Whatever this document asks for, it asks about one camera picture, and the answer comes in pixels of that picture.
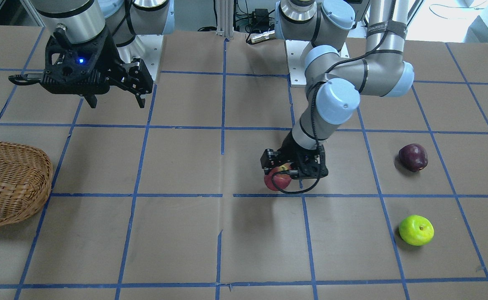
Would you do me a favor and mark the aluminium frame post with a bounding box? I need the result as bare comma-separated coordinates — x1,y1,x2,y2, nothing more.
215,0,235,40

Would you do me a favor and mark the dark red apple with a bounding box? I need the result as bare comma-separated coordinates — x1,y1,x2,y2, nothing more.
398,144,428,173

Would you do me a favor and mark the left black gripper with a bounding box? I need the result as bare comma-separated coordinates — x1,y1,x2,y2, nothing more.
261,133,329,179

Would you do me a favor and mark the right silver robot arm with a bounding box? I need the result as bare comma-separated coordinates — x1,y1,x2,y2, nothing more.
20,0,175,108

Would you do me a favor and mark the wicker basket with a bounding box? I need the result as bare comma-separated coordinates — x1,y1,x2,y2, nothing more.
0,142,53,226

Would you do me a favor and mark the red yellow apple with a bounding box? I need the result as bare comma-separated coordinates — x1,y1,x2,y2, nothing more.
263,163,292,191

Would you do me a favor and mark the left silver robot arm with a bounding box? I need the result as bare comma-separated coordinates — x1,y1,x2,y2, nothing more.
260,0,414,179

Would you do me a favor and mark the green apple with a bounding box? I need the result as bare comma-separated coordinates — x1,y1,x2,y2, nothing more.
398,215,434,246

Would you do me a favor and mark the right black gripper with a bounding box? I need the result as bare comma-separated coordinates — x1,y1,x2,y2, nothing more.
40,30,153,109

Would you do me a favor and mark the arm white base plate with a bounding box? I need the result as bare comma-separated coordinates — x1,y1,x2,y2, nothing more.
118,35,165,83
285,40,351,88

